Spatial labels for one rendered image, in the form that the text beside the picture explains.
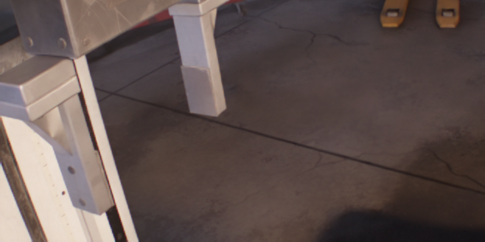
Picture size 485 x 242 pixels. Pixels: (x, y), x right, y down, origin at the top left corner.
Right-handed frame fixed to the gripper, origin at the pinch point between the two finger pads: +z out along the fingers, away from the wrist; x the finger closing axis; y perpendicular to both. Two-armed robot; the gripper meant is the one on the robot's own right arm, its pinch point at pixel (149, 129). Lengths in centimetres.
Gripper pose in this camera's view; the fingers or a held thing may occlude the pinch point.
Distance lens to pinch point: 40.6
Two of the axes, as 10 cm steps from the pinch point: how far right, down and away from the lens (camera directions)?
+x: -5.2, 4.5, -7.3
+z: 1.5, 8.9, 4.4
